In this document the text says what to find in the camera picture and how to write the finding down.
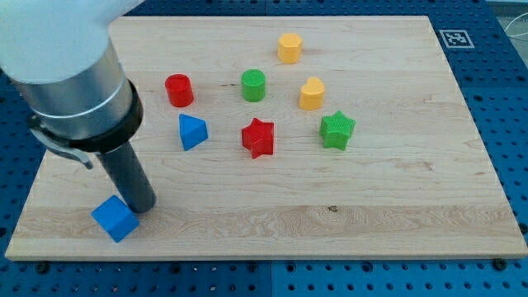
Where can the green cylinder block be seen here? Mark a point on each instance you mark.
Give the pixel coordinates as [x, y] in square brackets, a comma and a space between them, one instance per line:
[253, 82]

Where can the yellow heart block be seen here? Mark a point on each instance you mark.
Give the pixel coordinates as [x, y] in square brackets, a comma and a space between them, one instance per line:
[312, 94]

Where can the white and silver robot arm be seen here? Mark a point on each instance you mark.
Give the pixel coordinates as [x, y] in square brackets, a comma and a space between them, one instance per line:
[60, 57]

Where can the black white fiducial marker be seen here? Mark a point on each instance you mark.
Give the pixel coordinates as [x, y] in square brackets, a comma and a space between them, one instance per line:
[456, 39]

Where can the red cylinder block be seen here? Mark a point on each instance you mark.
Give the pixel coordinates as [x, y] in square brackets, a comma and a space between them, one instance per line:
[179, 90]

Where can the light wooden board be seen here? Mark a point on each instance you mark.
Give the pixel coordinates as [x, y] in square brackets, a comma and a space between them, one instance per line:
[414, 182]

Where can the blue triangular prism block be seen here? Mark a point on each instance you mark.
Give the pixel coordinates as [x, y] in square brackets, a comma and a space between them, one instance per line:
[192, 130]

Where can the yellow hexagon block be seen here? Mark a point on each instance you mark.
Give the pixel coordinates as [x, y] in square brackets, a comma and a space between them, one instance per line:
[289, 48]

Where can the blue cube block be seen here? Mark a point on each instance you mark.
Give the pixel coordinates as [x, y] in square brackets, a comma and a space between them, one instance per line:
[115, 217]

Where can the green star block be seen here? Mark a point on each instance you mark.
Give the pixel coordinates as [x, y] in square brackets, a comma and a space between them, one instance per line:
[336, 130]

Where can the black flange ring with clip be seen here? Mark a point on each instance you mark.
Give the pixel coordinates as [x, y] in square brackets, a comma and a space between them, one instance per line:
[77, 149]

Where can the red star block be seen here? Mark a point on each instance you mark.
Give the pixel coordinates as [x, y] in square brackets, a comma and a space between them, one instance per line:
[258, 138]

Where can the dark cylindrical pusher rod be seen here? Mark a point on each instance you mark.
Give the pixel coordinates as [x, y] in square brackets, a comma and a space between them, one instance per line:
[125, 170]

